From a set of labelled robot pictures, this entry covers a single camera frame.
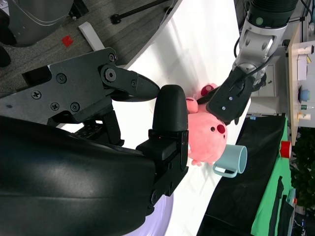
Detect lilac plastic plate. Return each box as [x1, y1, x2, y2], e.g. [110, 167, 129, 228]
[127, 191, 175, 236]

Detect white rectangular block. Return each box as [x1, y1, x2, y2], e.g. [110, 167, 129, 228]
[78, 22, 105, 51]

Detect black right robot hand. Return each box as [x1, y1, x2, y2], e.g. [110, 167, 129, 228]
[0, 48, 189, 236]

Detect teal plastic mug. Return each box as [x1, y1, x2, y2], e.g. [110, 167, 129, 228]
[212, 144, 248, 178]

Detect wooden desk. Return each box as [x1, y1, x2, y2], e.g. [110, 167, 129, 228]
[286, 22, 315, 128]

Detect black backdrop cloth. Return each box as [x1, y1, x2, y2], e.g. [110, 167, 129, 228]
[196, 114, 287, 236]

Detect black stand leg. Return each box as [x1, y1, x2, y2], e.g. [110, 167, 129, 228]
[110, 0, 165, 25]

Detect grey machine housing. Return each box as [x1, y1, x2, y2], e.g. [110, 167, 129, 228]
[0, 0, 79, 47]

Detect thin white floor cable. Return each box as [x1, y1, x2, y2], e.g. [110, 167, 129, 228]
[157, 0, 175, 28]

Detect green cloth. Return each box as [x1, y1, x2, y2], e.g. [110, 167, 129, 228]
[250, 115, 298, 236]

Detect pink plush beaver doll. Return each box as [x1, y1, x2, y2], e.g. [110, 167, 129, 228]
[185, 83, 228, 167]

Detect blue bowl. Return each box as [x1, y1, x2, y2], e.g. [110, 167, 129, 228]
[297, 86, 311, 103]

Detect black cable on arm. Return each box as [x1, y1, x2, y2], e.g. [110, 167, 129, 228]
[233, 39, 276, 82]

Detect small red block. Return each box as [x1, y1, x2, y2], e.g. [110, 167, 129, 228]
[61, 35, 74, 47]

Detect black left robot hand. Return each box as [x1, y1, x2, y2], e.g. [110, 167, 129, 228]
[196, 67, 268, 126]

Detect red cylinder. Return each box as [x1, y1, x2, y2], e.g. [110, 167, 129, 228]
[280, 141, 293, 158]

